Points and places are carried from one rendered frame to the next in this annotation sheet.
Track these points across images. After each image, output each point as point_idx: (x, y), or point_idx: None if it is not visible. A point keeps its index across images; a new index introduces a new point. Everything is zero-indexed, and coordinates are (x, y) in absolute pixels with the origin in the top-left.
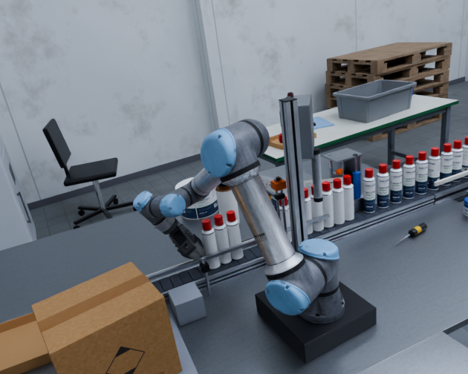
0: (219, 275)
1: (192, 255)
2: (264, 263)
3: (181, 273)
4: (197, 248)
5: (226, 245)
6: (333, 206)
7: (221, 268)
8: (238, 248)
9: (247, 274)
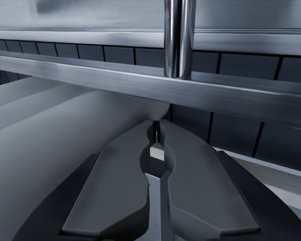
0: (153, 31)
1: (199, 162)
2: (43, 28)
3: (293, 157)
4: (127, 173)
5: (24, 97)
6: None
7: (129, 62)
8: (0, 51)
9: (93, 24)
